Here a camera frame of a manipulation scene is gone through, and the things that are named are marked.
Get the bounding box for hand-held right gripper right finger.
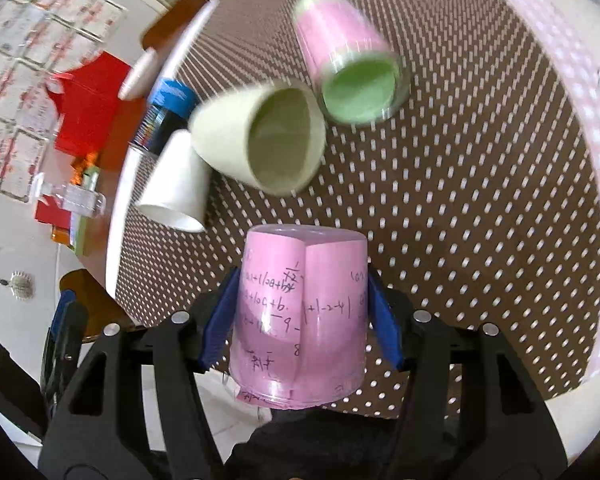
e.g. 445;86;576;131
365;266;569;480

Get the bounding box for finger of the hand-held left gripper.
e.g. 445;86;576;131
40;289;89;413

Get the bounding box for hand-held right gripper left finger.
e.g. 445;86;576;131
39;266;242;480

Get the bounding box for pink cup with handwriting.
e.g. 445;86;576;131
228;224;371;411

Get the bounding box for white paper cup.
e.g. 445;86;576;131
134;129;212;234

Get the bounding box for cream cup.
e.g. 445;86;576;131
188;80;327;196

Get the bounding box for pink and green cup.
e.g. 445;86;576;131
292;0;411;126

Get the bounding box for brown wooden stool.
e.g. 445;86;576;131
59;269;143;343

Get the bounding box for orange and green packets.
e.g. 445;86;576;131
50;152;103;253

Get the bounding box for clear plastic bottle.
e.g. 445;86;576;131
32;172;109;219

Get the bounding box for brown polka dot tablecloth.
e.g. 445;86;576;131
114;0;600;418

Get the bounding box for dark bottle with blue lid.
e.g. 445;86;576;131
129;77;197;157

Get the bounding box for red box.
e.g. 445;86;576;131
49;52;134;157

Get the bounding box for white tube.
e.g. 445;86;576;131
117;47;159;101

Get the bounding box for red printed floor mat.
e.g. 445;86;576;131
0;0;127;197

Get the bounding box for small round keychain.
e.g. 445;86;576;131
0;270;33;302

